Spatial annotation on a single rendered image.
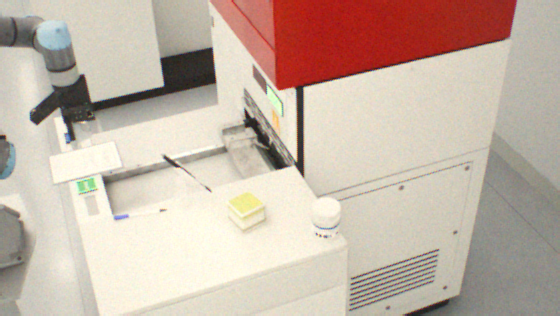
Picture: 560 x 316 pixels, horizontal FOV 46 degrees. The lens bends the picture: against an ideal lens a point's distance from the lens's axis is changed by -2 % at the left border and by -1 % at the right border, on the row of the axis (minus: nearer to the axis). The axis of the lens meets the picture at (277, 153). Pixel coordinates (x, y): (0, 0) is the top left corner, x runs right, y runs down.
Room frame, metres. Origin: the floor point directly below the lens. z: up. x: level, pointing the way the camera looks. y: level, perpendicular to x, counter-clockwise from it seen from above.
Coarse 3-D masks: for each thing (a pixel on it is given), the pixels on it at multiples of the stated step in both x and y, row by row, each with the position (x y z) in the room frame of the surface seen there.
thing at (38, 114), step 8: (48, 96) 1.46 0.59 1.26; (56, 96) 1.44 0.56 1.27; (64, 96) 1.44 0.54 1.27; (40, 104) 1.45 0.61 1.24; (48, 104) 1.42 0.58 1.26; (56, 104) 1.43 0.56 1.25; (32, 112) 1.42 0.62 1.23; (40, 112) 1.41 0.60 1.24; (48, 112) 1.42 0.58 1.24; (32, 120) 1.41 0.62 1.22; (40, 120) 1.41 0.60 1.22
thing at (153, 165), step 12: (216, 144) 1.78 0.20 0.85; (168, 156) 1.72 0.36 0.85; (180, 156) 1.72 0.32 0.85; (192, 156) 1.73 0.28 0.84; (204, 156) 1.75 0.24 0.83; (120, 168) 1.67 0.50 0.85; (132, 168) 1.67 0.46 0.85; (144, 168) 1.68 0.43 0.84; (156, 168) 1.69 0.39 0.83; (108, 180) 1.63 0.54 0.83
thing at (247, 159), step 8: (224, 136) 1.78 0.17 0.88; (224, 144) 1.76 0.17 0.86; (232, 152) 1.69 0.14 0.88; (240, 152) 1.69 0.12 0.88; (248, 152) 1.69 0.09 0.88; (256, 152) 1.69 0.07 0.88; (240, 160) 1.65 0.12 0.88; (248, 160) 1.65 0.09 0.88; (256, 160) 1.65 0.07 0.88; (240, 168) 1.61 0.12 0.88; (248, 168) 1.61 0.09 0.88; (256, 168) 1.61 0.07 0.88; (264, 168) 1.61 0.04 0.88; (248, 176) 1.57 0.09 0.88
